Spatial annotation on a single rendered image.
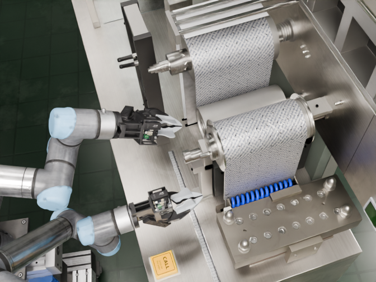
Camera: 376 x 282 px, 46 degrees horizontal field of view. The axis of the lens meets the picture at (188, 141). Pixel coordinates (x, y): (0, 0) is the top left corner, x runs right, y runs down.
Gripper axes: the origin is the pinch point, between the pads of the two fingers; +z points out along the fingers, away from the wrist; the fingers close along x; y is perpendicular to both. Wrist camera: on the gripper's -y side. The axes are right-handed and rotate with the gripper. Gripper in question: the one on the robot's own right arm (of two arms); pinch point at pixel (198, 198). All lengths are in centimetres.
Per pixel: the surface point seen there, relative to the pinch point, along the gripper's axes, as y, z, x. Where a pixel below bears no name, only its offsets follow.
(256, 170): 6.1, 17.7, -0.3
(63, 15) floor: -109, -35, 226
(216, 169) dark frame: 0.0, 8.3, 7.1
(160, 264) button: -16.5, -16.4, -10.0
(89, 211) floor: -109, -48, 62
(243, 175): 6.0, 13.6, -0.3
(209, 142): 19.7, 5.6, 5.3
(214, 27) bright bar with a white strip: 34.8, 16.2, 30.3
